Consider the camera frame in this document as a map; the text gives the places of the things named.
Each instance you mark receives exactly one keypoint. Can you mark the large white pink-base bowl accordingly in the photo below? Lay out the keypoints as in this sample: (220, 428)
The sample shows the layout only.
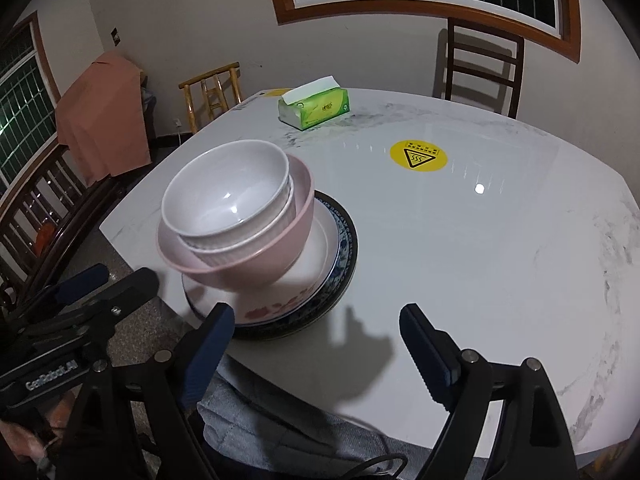
(252, 244)

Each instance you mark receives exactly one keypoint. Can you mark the white bowl dog text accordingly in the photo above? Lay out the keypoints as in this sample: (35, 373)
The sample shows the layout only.
(227, 194)

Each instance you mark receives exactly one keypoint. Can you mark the side window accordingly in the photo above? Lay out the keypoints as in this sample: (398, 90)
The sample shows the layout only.
(28, 98)

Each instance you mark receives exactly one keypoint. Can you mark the grey trousers leg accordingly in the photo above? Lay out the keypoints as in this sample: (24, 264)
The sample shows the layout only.
(259, 425)

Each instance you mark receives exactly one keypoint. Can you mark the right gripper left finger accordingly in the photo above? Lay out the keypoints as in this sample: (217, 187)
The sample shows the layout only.
(170, 390)

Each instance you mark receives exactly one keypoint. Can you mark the orange cloth on chair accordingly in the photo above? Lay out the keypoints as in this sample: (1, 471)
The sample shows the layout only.
(100, 119)

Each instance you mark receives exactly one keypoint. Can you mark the bamboo chair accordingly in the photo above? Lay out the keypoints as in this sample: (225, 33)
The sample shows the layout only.
(220, 90)

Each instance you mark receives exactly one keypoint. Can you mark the blue floral plate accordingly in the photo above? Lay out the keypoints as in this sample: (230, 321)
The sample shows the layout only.
(328, 294)

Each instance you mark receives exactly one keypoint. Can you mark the pink bowl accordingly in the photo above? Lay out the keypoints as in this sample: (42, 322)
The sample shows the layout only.
(268, 264)

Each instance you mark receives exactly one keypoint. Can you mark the green tissue box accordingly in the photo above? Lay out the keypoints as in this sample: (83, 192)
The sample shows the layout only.
(313, 103)

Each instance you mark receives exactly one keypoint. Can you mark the white plate pink flowers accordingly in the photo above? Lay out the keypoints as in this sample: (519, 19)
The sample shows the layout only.
(299, 283)

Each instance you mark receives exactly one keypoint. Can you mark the dark wooden chair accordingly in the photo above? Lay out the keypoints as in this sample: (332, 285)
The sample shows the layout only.
(485, 53)

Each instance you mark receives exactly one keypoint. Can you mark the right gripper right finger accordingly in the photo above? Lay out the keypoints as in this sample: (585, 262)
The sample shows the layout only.
(464, 388)

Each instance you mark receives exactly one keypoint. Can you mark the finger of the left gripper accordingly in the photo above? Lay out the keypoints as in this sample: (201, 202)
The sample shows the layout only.
(98, 312)
(52, 300)

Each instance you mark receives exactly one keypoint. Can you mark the yellow warning sticker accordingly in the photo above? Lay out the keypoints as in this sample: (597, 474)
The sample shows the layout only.
(417, 155)

